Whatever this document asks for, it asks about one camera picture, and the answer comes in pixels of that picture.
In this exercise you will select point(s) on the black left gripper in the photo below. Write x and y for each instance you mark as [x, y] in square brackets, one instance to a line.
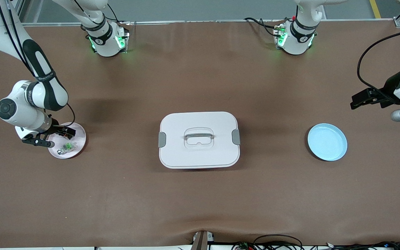
[390, 87]

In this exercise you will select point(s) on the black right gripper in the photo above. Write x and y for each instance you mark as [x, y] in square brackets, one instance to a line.
[55, 129]

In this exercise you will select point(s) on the orange and black switch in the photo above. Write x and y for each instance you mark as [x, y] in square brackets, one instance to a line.
[70, 134]

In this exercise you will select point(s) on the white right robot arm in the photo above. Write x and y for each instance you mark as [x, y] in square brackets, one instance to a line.
[23, 111]

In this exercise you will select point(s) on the grey box latch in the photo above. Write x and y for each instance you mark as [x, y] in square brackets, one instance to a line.
[236, 136]
[161, 139]

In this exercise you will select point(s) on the white lidded storage box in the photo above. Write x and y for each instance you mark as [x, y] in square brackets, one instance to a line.
[200, 152]

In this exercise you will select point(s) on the pink round plate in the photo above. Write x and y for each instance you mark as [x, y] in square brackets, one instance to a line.
[77, 147]

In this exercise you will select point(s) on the light blue round plate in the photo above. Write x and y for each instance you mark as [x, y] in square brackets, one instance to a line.
[326, 142]

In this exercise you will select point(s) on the brown table mat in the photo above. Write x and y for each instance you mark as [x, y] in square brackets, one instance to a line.
[200, 201]

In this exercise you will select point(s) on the green and silver switch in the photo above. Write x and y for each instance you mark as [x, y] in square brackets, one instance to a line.
[67, 147]

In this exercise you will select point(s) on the grey camera mount clamp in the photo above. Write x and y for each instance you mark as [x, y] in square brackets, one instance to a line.
[201, 240]

